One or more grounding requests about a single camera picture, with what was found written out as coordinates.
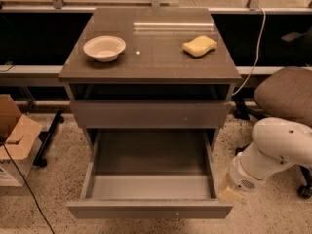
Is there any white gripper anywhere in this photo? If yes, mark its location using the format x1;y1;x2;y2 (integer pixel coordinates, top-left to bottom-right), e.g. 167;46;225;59
217;153;265;201

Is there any grey drawer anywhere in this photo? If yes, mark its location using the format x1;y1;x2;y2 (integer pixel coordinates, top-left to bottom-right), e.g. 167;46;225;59
67;129;232;219
70;100;230;129

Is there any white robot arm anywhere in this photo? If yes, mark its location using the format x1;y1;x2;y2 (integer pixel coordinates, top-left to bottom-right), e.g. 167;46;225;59
218;117;312;201

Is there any dark grey drawer cabinet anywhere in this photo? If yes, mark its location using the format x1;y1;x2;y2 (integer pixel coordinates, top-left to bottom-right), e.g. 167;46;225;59
58;7;240;144

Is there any grey top drawer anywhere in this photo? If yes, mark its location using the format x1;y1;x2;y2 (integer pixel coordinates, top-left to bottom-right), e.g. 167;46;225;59
70;100;230;129

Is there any brown office chair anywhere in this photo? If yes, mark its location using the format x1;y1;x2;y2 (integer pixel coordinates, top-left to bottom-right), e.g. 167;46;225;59
233;26;312;200

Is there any yellow sponge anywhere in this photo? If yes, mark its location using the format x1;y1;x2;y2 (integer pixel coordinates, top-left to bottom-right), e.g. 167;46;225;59
182;36;217;58

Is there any white paper bowl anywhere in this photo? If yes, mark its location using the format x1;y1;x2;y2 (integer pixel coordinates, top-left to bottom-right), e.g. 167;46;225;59
83;36;126;62

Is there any black stand foot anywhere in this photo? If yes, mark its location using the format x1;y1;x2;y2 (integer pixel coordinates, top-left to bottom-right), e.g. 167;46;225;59
33;110;64;167

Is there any open cardboard box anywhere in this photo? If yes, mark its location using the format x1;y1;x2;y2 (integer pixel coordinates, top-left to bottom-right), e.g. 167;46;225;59
0;95;42;186

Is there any white hanging cable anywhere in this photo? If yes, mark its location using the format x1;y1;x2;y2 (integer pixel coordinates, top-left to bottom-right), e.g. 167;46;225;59
231;7;267;97

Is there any black floor cable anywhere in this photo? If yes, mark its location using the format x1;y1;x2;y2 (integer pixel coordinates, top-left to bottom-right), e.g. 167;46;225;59
2;143;57;234

